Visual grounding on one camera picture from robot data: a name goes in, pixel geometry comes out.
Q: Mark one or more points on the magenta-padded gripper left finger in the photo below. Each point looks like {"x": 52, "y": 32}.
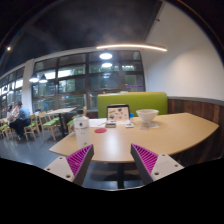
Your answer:
{"x": 77, "y": 163}

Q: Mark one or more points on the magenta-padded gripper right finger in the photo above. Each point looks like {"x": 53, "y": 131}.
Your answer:
{"x": 150, "y": 161}

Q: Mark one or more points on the clear plastic water bottle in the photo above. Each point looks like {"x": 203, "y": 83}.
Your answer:
{"x": 82, "y": 130}

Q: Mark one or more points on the flat round red coaster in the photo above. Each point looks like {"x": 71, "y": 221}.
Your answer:
{"x": 100, "y": 130}

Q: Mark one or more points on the white paper sheet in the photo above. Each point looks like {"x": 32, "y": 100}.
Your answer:
{"x": 97, "y": 122}

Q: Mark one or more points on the white bowl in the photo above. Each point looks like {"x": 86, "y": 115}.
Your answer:
{"x": 147, "y": 115}

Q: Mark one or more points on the small dark phone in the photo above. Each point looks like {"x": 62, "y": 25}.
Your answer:
{"x": 110, "y": 125}

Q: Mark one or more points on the wooden dining table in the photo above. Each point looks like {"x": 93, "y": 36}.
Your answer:
{"x": 61, "y": 113}

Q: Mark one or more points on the group of wooden chairs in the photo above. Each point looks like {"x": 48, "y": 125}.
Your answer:
{"x": 40, "y": 124}

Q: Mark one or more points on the laptop with stickers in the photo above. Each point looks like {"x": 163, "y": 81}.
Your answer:
{"x": 118, "y": 114}

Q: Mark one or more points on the green upholstered bench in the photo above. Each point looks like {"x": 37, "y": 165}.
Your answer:
{"x": 133, "y": 102}

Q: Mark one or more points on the person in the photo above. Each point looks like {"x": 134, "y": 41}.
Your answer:
{"x": 19, "y": 120}

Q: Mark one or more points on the group of pendant ceiling lights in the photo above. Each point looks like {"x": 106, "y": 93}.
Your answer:
{"x": 71, "y": 66}

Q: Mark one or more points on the curved linear ceiling light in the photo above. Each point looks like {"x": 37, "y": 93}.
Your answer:
{"x": 131, "y": 47}

